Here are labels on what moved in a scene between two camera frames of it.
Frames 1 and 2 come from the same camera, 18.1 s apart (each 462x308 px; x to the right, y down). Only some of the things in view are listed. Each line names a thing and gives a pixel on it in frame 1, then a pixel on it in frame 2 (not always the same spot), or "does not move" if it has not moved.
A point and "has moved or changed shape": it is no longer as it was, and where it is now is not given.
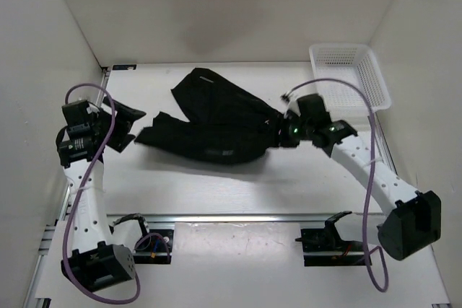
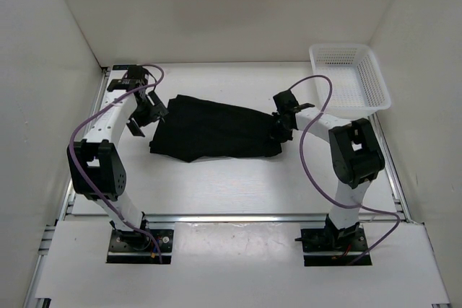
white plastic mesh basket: [350, 78] does not move
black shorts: [226, 125] has moved or changed shape
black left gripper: [125, 117] → [157, 110]
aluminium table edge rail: [33, 300] does not move
